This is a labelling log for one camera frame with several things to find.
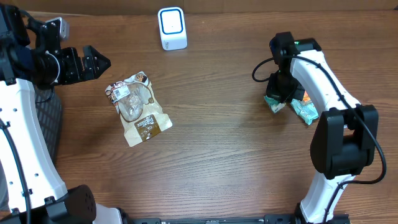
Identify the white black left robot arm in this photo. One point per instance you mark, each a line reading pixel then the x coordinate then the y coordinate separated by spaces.
pixel 32 58

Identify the teal box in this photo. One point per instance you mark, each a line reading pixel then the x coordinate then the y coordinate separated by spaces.
pixel 273 104

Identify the brown white snack pouch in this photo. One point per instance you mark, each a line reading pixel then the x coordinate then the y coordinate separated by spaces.
pixel 141 115

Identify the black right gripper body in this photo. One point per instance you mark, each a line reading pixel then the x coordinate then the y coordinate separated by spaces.
pixel 285 86

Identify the orange small box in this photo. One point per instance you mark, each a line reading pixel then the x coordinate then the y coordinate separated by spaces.
pixel 306 99

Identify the grey plastic mesh basket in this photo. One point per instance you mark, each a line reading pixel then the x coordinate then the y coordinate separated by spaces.
pixel 50 114

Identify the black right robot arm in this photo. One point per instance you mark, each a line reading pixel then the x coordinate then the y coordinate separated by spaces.
pixel 345 138

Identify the white barcode scanner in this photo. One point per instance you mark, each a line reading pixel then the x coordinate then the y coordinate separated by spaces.
pixel 172 28

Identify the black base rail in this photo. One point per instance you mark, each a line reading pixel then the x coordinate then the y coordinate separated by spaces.
pixel 267 219

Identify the brown cardboard backdrop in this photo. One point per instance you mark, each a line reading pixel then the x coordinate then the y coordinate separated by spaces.
pixel 141 7

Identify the teal white packet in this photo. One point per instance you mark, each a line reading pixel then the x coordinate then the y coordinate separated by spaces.
pixel 307 111

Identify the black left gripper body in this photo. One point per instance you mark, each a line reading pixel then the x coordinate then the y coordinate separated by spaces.
pixel 70 67

